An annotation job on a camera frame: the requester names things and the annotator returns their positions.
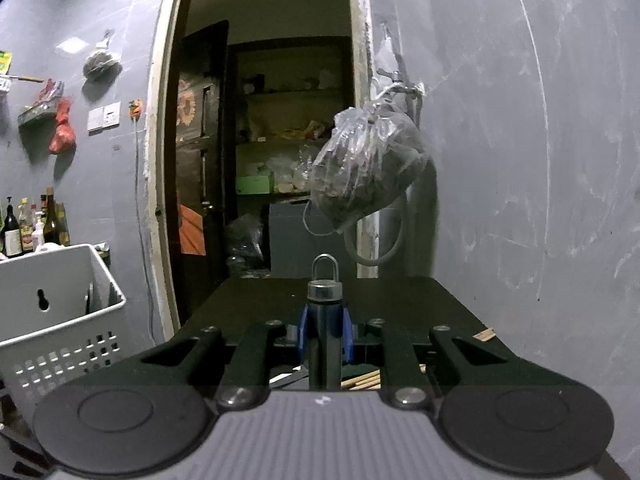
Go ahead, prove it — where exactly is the storage shelf unit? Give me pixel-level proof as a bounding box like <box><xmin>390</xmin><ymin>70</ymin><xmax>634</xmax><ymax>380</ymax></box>
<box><xmin>227</xmin><ymin>37</ymin><xmax>357</xmax><ymax>197</ymax></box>

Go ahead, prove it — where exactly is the red mesh bag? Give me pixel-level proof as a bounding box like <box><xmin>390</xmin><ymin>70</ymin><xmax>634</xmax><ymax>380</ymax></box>
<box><xmin>48</xmin><ymin>97</ymin><xmax>78</xmax><ymax>156</ymax></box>

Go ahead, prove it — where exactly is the pale door frame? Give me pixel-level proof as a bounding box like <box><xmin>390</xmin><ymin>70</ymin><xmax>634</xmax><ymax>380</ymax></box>
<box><xmin>142</xmin><ymin>0</ymin><xmax>381</xmax><ymax>332</ymax></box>

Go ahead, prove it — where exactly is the wall-mounted rack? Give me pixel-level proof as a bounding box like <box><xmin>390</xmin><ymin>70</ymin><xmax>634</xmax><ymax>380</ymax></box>
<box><xmin>17</xmin><ymin>79</ymin><xmax>66</xmax><ymax>129</ymax></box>

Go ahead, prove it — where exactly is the black plastic bag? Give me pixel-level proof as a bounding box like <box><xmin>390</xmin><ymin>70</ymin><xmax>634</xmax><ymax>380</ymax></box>
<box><xmin>225</xmin><ymin>214</ymin><xmax>266</xmax><ymax>277</ymax></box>

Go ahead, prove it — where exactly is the white pump bottle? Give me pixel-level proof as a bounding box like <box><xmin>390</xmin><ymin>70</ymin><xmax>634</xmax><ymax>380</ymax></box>
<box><xmin>31</xmin><ymin>211</ymin><xmax>61</xmax><ymax>256</ymax></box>

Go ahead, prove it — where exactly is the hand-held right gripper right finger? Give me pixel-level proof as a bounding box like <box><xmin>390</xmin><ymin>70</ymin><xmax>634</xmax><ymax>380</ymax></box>
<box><xmin>341</xmin><ymin>305</ymin><xmax>581</xmax><ymax>411</ymax></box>

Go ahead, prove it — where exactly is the yellowish oil bottle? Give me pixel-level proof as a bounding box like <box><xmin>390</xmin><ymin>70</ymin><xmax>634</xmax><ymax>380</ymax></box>
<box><xmin>56</xmin><ymin>203</ymin><xmax>71</xmax><ymax>247</ymax></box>

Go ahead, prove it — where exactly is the dark cabinet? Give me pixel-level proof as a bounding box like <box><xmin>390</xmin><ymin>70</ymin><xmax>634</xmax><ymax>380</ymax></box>
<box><xmin>269</xmin><ymin>199</ymin><xmax>359</xmax><ymax>279</ymax></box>

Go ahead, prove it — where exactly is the orange paper on door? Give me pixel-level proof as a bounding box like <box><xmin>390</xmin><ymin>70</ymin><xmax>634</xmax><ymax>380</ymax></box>
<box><xmin>180</xmin><ymin>204</ymin><xmax>207</xmax><ymax>256</ymax></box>

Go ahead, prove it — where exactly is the small hanging bag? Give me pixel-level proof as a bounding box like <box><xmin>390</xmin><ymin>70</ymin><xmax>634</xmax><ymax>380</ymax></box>
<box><xmin>82</xmin><ymin>30</ymin><xmax>124</xmax><ymax>84</ymax></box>

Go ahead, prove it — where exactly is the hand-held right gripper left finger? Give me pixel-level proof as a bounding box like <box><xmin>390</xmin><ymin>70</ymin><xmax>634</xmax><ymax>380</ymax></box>
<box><xmin>55</xmin><ymin>305</ymin><xmax>315</xmax><ymax>411</ymax></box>

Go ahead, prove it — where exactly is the clear bag of dried goods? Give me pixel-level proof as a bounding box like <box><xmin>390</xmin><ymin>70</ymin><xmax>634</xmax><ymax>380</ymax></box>
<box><xmin>309</xmin><ymin>105</ymin><xmax>431</xmax><ymax>235</ymax></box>

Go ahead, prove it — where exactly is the brown sauce bottle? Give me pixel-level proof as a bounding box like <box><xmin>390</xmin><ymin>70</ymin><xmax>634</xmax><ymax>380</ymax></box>
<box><xmin>18</xmin><ymin>199</ymin><xmax>35</xmax><ymax>254</ymax></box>

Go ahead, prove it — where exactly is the tall dark glass bottle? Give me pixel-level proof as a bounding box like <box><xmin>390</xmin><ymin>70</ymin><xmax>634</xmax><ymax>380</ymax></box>
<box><xmin>43</xmin><ymin>187</ymin><xmax>63</xmax><ymax>247</ymax></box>

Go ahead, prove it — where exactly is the green box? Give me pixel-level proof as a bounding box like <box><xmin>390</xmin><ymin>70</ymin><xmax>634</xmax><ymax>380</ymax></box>
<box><xmin>236</xmin><ymin>172</ymin><xmax>275</xmax><ymax>196</ymax></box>

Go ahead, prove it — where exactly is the thin wall cable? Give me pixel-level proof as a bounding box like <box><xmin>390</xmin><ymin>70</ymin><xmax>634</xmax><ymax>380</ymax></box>
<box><xmin>134</xmin><ymin>120</ymin><xmax>154</xmax><ymax>282</ymax></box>

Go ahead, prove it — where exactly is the dark wooden door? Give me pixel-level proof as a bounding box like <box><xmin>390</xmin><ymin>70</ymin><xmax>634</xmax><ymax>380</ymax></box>
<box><xmin>175</xmin><ymin>20</ymin><xmax>231</xmax><ymax>319</ymax></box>

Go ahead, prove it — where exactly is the metal faucet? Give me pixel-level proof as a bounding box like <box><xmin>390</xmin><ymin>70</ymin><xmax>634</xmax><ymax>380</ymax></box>
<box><xmin>375</xmin><ymin>67</ymin><xmax>427</xmax><ymax>104</ymax></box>

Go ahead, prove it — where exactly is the grey perforated utensil basket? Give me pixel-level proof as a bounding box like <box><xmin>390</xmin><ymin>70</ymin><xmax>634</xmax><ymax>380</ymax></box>
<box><xmin>0</xmin><ymin>244</ymin><xmax>127</xmax><ymax>414</ymax></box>

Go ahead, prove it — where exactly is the wooden chopstick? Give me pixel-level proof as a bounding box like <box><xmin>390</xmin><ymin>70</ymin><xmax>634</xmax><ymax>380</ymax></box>
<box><xmin>340</xmin><ymin>329</ymin><xmax>496</xmax><ymax>391</ymax></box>
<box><xmin>341</xmin><ymin>335</ymin><xmax>494</xmax><ymax>391</ymax></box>

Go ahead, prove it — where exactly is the grey hose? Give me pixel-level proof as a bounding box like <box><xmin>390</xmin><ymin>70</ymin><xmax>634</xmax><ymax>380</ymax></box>
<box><xmin>344</xmin><ymin>95</ymin><xmax>424</xmax><ymax>267</ymax></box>

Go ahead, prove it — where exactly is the dark wine bottle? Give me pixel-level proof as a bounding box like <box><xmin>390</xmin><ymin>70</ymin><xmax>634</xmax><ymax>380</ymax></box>
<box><xmin>1</xmin><ymin>197</ymin><xmax>24</xmax><ymax>259</ymax></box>

